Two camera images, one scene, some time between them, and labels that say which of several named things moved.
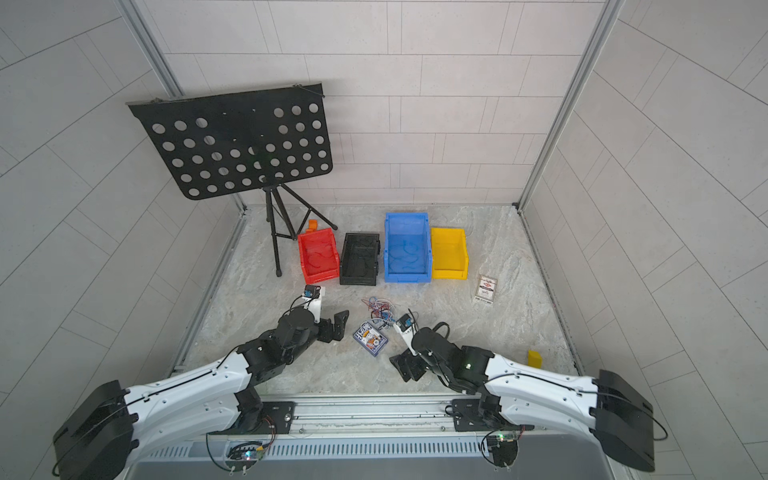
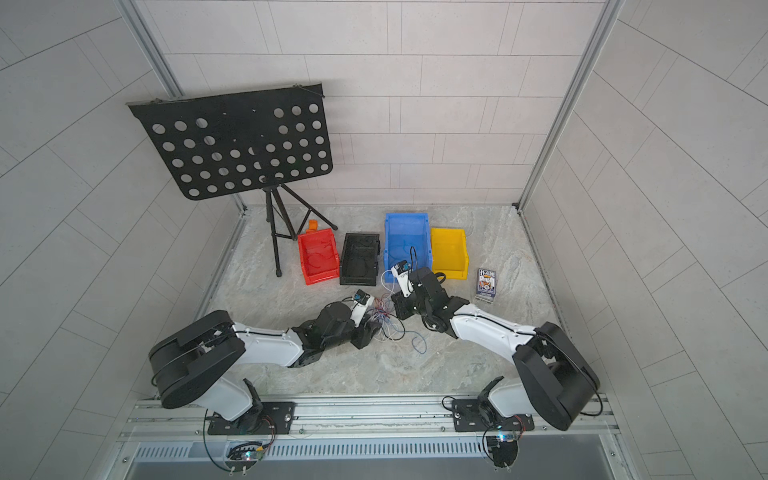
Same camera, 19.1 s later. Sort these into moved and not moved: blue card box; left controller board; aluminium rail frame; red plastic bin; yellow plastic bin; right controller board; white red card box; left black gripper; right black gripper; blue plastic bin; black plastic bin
Moved: right black gripper; left black gripper; blue card box
Not moved: yellow plastic bin; aluminium rail frame; right controller board; blue plastic bin; left controller board; white red card box; red plastic bin; black plastic bin
